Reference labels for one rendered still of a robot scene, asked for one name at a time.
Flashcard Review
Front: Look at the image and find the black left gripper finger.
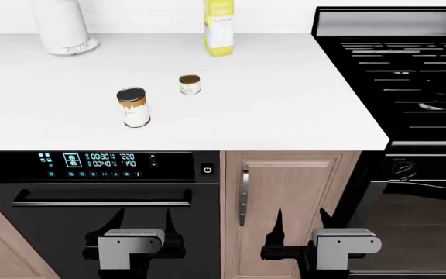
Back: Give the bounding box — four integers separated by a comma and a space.
163, 208, 183, 242
85, 207, 125, 238

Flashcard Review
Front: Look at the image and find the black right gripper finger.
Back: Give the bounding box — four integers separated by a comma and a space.
318, 207, 337, 237
264, 207, 286, 249

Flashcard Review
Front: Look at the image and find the wooden cabinet door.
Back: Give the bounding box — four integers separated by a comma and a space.
225, 150, 362, 279

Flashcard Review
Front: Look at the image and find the black built-in oven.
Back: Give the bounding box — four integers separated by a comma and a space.
0, 150, 221, 279

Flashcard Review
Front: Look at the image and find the black stove knob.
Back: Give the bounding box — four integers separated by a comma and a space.
391, 161, 417, 180

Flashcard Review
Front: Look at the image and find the tall white orange can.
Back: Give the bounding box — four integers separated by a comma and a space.
115, 86, 152, 129

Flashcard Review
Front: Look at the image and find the small white green can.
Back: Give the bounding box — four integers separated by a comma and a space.
178, 74, 202, 95

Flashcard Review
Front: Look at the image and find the black gas stove range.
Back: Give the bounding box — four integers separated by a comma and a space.
310, 5, 446, 279

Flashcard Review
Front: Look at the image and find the yellow liquid bottle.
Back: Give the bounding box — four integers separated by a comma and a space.
203, 0, 235, 58

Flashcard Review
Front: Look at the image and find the grey left gripper camera box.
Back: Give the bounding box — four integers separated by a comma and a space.
98, 228, 166, 270

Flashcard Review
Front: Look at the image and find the black oven door handle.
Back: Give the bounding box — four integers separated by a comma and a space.
11, 188, 194, 208

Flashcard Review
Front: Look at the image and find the silver cabinet door handle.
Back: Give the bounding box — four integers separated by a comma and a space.
238, 167, 250, 228

